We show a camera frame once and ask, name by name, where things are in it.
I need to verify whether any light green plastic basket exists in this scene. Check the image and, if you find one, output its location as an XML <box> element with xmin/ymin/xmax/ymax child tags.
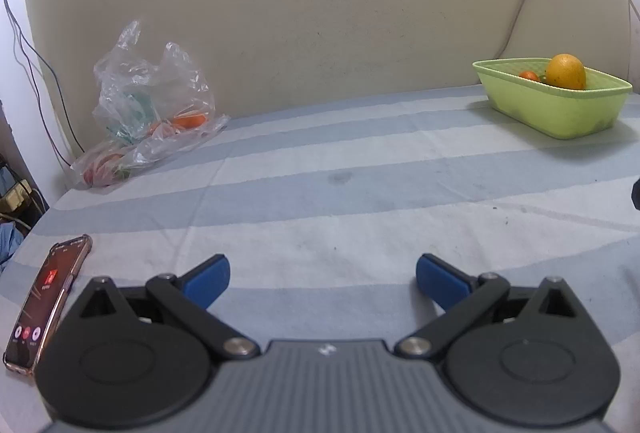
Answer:
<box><xmin>472</xmin><ymin>57</ymin><xmax>633</xmax><ymax>141</ymax></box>

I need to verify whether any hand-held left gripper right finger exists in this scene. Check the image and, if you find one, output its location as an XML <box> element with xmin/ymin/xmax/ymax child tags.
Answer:
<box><xmin>394</xmin><ymin>253</ymin><xmax>578</xmax><ymax>360</ymax></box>

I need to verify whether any large orange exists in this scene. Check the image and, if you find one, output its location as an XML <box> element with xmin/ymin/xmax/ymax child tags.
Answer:
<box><xmin>545</xmin><ymin>54</ymin><xmax>587</xmax><ymax>91</ymax></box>

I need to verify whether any clear plastic bag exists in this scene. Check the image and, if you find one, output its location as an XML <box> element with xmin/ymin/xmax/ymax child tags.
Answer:
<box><xmin>70</xmin><ymin>19</ymin><xmax>231</xmax><ymax>190</ymax></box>

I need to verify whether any smartphone in clear case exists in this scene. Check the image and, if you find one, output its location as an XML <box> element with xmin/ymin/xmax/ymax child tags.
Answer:
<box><xmin>2</xmin><ymin>234</ymin><xmax>94</xmax><ymax>378</ymax></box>

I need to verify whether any bagged orange tangerine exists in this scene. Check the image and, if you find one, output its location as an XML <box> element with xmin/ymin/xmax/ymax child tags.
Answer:
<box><xmin>171</xmin><ymin>113</ymin><xmax>209</xmax><ymax>130</ymax></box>

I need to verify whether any beige power strip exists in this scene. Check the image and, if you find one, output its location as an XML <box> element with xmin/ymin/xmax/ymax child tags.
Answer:
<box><xmin>0</xmin><ymin>179</ymin><xmax>35</xmax><ymax>215</ymax></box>

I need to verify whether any thin grey cable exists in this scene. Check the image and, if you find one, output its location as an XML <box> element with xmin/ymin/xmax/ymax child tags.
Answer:
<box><xmin>492</xmin><ymin>0</ymin><xmax>548</xmax><ymax>60</ymax></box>

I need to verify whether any bagged red fruit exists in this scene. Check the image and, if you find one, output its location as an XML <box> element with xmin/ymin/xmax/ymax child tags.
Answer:
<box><xmin>83</xmin><ymin>154</ymin><xmax>126</xmax><ymax>186</ymax></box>

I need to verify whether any thin dark cable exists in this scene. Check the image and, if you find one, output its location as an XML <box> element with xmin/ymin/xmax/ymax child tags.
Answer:
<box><xmin>0</xmin><ymin>0</ymin><xmax>83</xmax><ymax>154</ymax></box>
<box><xmin>0</xmin><ymin>0</ymin><xmax>73</xmax><ymax>168</ymax></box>

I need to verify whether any blue cloth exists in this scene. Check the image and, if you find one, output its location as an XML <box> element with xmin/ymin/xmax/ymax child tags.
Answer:
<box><xmin>0</xmin><ymin>222</ymin><xmax>27</xmax><ymax>273</ymax></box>

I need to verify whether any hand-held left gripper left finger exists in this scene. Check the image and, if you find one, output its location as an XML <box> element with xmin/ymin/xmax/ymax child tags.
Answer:
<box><xmin>75</xmin><ymin>254</ymin><xmax>262</xmax><ymax>360</ymax></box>

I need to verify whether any blue striped bedsheet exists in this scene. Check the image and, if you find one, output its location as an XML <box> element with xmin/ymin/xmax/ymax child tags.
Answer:
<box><xmin>0</xmin><ymin>85</ymin><xmax>640</xmax><ymax>433</ymax></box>

